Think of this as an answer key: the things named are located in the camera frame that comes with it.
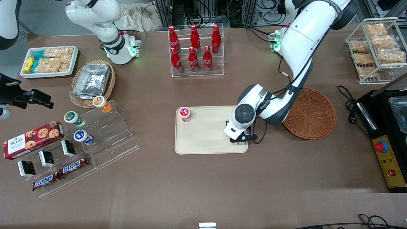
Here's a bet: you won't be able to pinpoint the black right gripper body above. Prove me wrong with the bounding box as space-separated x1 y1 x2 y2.
0 73 32 107

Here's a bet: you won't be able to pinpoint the white rectangular snack tray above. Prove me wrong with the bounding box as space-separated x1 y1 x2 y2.
20 46 79 79

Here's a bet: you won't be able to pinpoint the beige plastic tray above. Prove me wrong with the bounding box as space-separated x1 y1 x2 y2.
175 105 248 155

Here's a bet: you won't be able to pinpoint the light wicker basket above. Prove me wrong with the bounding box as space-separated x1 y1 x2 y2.
69 60 116 109

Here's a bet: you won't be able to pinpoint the brown wicker basket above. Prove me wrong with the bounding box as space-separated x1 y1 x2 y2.
282 88 337 140

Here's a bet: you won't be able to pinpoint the rice cracker snack pack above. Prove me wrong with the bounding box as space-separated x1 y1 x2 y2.
35 57 71 73
43 47 74 59

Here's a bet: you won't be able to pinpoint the red Walkers cookie box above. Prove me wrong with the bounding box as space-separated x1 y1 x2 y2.
3 121 65 160

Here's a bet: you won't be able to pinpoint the green-lid yogurt cup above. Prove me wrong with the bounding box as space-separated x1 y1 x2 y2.
64 111 87 128

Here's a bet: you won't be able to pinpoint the red-lid yogurt cup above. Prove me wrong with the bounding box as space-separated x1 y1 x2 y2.
179 107 192 123

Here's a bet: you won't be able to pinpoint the stacked aluminium foil containers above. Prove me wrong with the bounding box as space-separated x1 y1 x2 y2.
73 63 111 99

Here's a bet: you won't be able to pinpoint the small black box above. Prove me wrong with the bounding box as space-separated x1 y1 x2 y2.
38 150 55 168
17 160 36 177
61 139 76 157

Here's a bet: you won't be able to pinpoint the blue-lid yogurt cup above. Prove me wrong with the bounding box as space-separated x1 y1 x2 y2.
74 130 94 145

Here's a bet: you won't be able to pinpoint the clear acrylic bottle rack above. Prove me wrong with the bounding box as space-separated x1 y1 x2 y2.
168 23 225 78

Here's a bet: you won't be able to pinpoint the orange-lid yogurt cup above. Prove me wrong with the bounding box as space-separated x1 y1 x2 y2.
93 96 112 113

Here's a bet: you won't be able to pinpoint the red cola bottle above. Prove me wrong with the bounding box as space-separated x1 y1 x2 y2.
211 24 221 53
170 47 183 74
168 25 180 53
190 24 201 53
188 47 199 73
203 45 213 72

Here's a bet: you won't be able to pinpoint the Snickers chocolate bar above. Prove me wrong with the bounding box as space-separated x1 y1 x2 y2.
32 172 61 191
59 157 89 176

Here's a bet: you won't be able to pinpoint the clear acrylic stepped display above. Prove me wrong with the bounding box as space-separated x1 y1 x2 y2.
11 100 140 198

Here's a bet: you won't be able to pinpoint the beige cloth bag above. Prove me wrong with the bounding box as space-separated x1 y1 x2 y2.
114 4 162 32

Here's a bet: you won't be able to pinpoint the bagged fried snack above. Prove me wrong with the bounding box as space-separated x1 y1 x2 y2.
366 24 387 36
370 34 398 48
377 48 406 63
357 66 380 78
353 52 376 66
350 40 371 53

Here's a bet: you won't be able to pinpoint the black countertop appliance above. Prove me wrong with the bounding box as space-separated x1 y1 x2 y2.
357 90 407 135

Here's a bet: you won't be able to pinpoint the yellow emergency stop box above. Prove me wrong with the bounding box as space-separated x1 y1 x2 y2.
371 135 407 188

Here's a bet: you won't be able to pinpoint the silver metal bar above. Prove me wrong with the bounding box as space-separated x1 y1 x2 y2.
370 73 407 97

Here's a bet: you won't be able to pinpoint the clear glass container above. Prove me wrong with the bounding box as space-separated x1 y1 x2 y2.
389 96 407 134

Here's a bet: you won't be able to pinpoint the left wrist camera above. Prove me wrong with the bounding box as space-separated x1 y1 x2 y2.
230 134 258 143

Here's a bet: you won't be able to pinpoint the aluminium frame equipment rack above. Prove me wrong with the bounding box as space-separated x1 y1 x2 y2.
154 0 286 28

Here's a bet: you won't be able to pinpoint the black power cable with plug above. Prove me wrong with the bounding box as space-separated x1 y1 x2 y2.
337 85 372 140

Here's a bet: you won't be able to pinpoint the white wire rack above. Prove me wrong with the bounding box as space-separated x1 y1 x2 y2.
345 17 407 85

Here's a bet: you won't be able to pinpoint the black floor cable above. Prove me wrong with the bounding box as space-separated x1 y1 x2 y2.
293 214 407 229

